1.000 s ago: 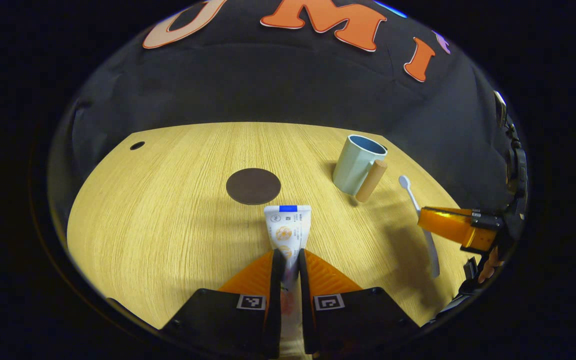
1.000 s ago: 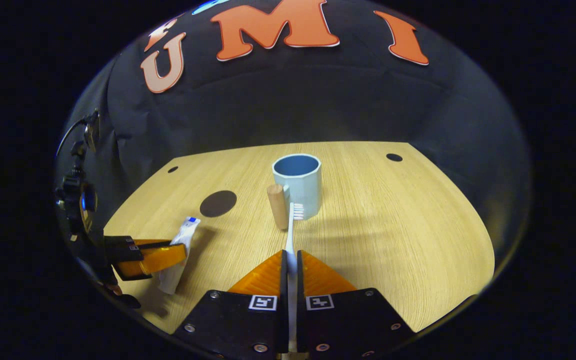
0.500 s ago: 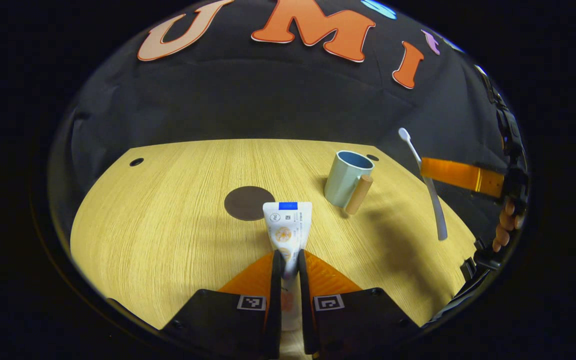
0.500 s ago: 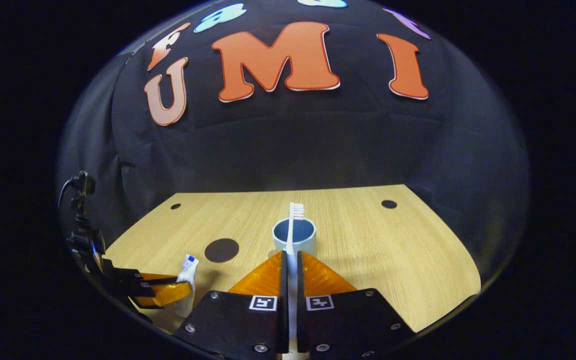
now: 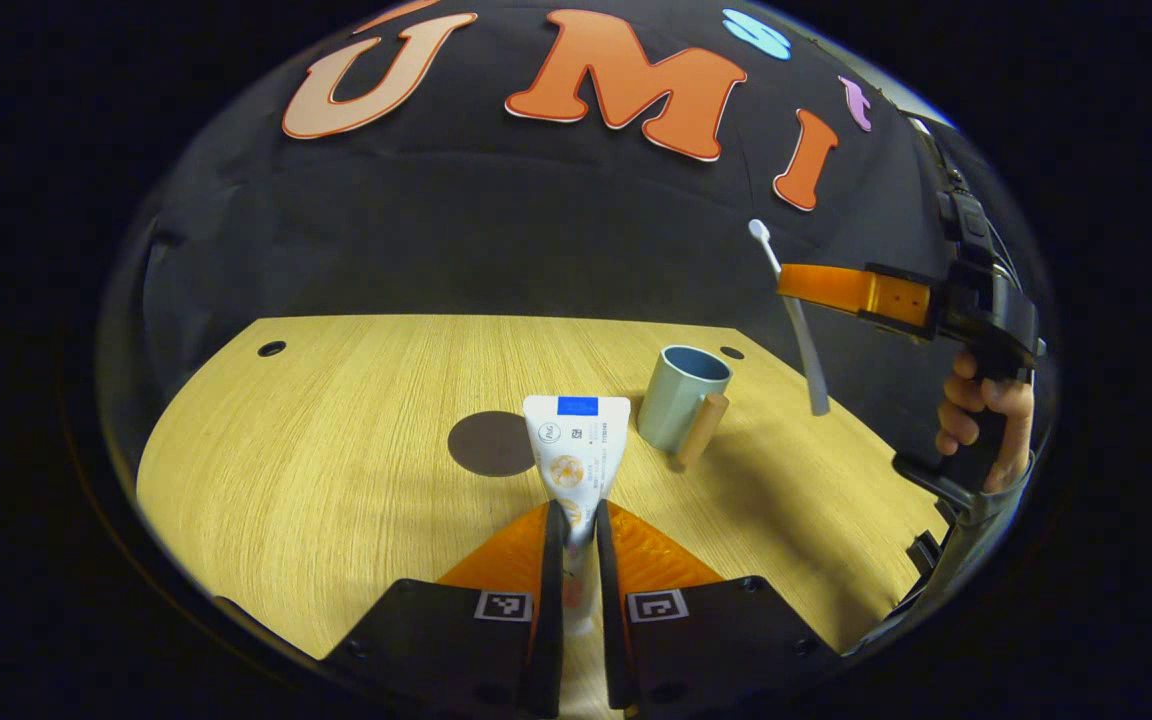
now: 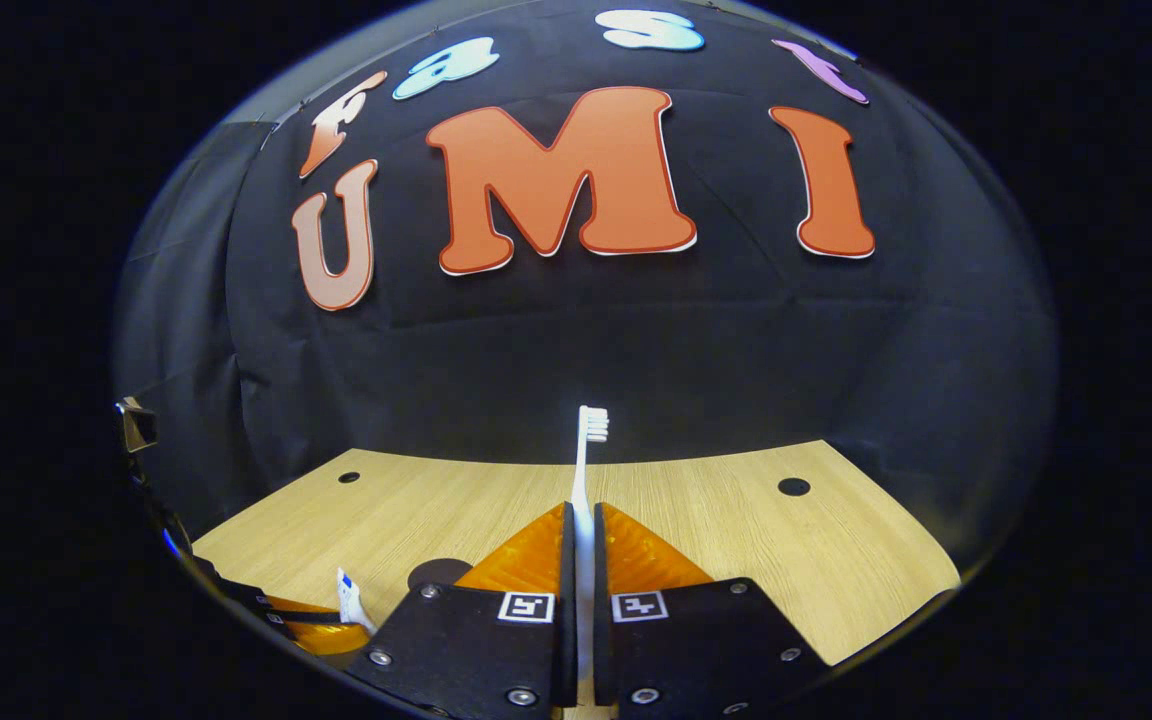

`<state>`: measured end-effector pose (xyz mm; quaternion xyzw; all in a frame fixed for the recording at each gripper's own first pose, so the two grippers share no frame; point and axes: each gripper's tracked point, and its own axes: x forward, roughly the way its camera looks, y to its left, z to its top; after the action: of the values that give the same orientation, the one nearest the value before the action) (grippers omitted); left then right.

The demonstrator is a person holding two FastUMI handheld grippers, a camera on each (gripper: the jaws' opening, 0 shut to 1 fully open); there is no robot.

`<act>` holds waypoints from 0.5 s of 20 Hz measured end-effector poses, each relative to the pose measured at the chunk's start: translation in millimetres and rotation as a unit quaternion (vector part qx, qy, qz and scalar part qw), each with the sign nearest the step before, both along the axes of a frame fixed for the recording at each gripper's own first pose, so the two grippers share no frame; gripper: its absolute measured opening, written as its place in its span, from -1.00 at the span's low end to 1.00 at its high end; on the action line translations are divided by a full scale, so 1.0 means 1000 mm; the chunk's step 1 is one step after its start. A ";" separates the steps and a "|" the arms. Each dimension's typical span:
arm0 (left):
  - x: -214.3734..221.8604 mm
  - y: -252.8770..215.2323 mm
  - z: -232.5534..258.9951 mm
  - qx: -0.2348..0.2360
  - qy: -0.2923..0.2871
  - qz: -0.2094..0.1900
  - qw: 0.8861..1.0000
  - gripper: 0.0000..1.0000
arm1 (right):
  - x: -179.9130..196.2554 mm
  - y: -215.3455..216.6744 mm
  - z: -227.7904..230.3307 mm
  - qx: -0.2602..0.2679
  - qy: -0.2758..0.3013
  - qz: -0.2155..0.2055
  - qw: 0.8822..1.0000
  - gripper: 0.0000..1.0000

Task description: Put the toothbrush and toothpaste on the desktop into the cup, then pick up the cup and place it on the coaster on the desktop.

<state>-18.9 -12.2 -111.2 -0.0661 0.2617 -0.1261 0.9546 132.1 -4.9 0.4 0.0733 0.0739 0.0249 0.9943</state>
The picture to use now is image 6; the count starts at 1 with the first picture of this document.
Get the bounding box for white toothbrush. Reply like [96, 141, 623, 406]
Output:
[572, 405, 611, 711]

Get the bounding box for dark brown round coaster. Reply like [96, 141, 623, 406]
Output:
[407, 558, 474, 591]

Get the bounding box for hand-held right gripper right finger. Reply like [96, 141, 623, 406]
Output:
[592, 502, 829, 720]

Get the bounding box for wooden desktop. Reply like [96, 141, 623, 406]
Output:
[191, 440, 963, 720]

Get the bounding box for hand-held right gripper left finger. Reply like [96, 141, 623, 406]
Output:
[344, 502, 579, 720]

